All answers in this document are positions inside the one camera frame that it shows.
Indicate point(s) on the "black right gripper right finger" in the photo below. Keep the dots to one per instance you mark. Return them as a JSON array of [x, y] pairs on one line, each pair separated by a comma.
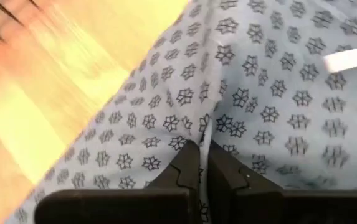
[[274, 208]]

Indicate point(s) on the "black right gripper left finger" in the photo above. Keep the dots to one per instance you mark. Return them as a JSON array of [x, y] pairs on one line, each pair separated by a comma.
[[134, 205]]

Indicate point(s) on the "blue patterned hospital gown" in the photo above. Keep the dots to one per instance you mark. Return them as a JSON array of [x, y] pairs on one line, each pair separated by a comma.
[[259, 93]]

